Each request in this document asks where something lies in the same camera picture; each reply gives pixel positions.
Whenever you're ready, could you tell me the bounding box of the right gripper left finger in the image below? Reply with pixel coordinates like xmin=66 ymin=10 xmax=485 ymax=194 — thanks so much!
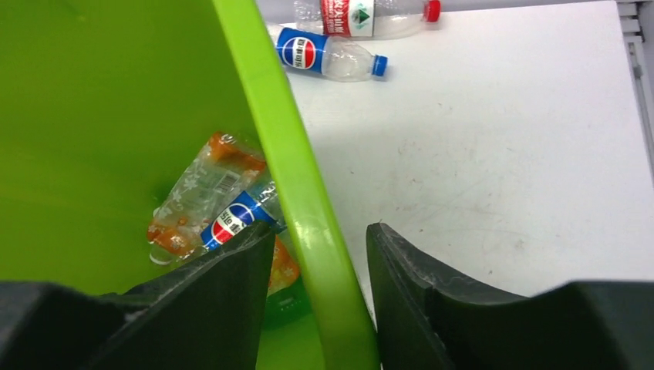
xmin=1 ymin=221 xmax=275 ymax=369

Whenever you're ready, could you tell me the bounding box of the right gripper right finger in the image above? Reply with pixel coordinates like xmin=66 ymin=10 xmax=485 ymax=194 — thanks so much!
xmin=366 ymin=223 xmax=653 ymax=369

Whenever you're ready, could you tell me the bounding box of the green plastic bin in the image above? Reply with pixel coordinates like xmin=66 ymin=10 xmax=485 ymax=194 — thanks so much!
xmin=1 ymin=1 xmax=380 ymax=369

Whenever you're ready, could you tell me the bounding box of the Pepsi bottle behind bin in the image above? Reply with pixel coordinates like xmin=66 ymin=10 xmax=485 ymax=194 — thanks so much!
xmin=266 ymin=22 xmax=388 ymax=82

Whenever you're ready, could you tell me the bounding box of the Pepsi bottle right side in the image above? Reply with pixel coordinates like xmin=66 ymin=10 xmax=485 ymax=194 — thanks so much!
xmin=200 ymin=179 xmax=287 ymax=251

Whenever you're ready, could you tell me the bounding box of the orange label bottle back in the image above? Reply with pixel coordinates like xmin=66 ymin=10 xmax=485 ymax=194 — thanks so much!
xmin=147 ymin=131 xmax=301 ymax=294

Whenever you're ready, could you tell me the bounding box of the red cap bottle back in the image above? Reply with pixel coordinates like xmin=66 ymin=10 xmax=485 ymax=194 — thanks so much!
xmin=294 ymin=0 xmax=442 ymax=39

